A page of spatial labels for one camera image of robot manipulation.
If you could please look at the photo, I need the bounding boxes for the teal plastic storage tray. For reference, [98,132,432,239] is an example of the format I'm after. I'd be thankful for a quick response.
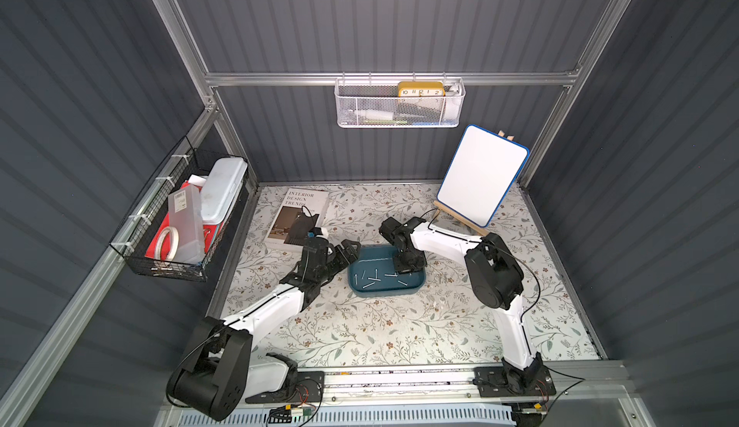
[348,245,426,298]

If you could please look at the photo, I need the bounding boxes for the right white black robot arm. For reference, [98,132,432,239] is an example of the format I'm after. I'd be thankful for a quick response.
[379,217,543,379]

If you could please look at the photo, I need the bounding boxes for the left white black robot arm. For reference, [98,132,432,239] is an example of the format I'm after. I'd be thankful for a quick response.
[166,236,362,421]

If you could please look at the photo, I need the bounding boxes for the interior design trends book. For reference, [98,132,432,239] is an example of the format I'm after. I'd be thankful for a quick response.
[265,188,329,252]

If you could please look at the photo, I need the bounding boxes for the blue framed whiteboard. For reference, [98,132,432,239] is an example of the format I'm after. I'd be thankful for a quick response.
[437,125,530,230]

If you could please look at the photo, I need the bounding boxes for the white plastic case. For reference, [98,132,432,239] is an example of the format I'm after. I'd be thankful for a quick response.
[200,157,248,225]

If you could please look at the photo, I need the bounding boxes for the translucent plastic container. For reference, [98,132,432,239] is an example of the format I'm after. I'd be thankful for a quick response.
[167,186,205,265]

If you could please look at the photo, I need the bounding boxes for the white tape roll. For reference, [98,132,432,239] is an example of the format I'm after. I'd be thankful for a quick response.
[154,226,179,261]

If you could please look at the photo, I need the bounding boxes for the yellow digital clock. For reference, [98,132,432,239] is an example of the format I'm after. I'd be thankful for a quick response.
[398,80,446,98]

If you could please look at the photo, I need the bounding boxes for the black wire side basket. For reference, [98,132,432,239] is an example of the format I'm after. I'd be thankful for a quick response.
[111,139,249,283]

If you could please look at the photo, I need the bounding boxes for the white wire wall basket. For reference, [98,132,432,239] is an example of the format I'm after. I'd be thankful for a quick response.
[334,76,466,129]

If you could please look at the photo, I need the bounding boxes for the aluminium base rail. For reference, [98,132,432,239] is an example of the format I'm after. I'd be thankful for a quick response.
[222,360,655,426]

